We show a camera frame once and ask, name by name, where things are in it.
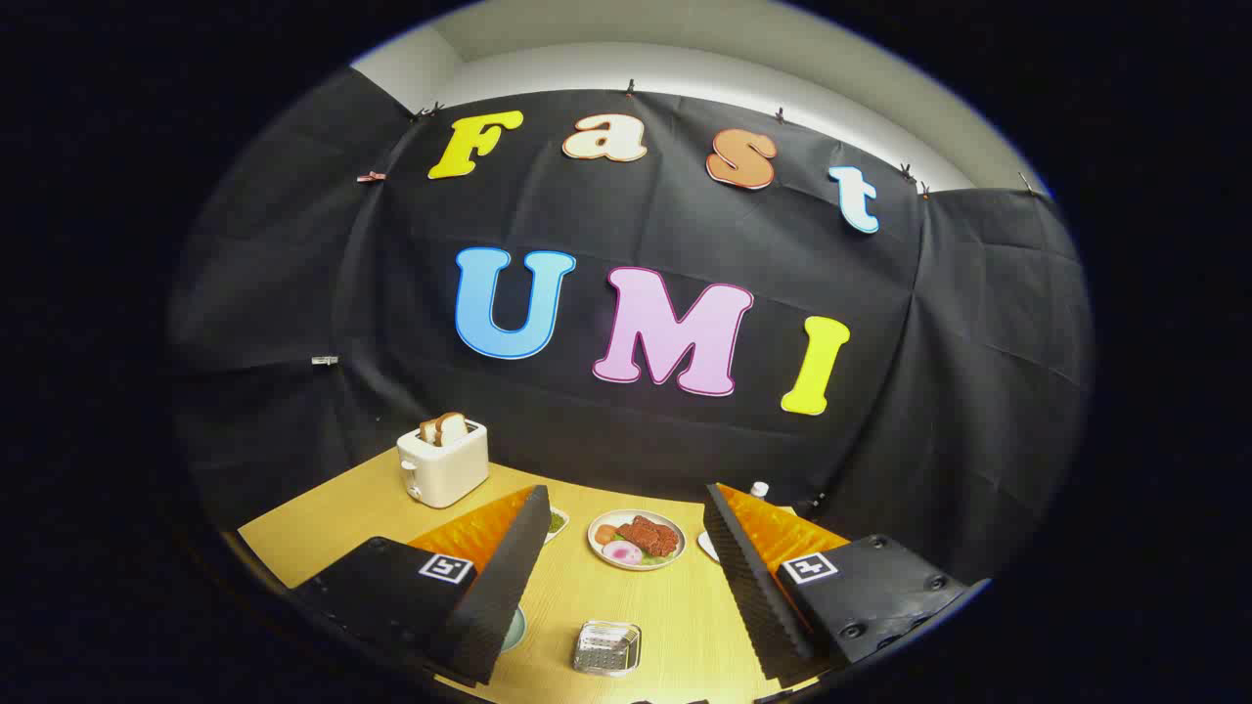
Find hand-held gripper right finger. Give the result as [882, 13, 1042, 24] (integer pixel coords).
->
[704, 483, 991, 687]

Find white plate with food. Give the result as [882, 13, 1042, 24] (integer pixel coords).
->
[587, 508, 687, 571]

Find brown meat slices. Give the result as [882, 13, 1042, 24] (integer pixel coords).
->
[616, 515, 681, 559]

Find metal wire basket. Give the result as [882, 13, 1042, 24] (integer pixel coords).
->
[572, 620, 643, 678]

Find white toaster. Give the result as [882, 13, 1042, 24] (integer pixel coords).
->
[396, 418, 490, 509]

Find black backdrop cloth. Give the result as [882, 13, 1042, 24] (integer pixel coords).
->
[166, 66, 1095, 588]

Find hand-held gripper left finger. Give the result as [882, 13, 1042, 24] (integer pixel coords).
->
[293, 484, 554, 687]

